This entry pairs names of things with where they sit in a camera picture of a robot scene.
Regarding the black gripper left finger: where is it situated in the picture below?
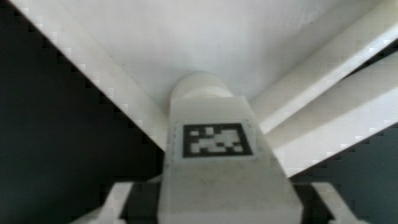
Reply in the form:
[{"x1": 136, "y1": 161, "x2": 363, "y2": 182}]
[{"x1": 70, "y1": 181, "x2": 161, "y2": 224}]

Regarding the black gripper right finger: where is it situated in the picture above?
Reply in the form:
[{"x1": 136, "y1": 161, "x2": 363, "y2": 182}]
[{"x1": 294, "y1": 182, "x2": 370, "y2": 224}]

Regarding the white table leg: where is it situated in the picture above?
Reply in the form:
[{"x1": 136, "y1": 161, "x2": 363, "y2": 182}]
[{"x1": 157, "y1": 73, "x2": 304, "y2": 224}]

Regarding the white square tabletop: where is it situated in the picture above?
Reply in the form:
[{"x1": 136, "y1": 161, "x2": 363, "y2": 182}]
[{"x1": 10, "y1": 0, "x2": 398, "y2": 142}]

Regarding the white U-shaped obstacle fence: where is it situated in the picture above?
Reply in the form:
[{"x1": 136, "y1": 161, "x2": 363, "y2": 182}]
[{"x1": 264, "y1": 59, "x2": 398, "y2": 178}]

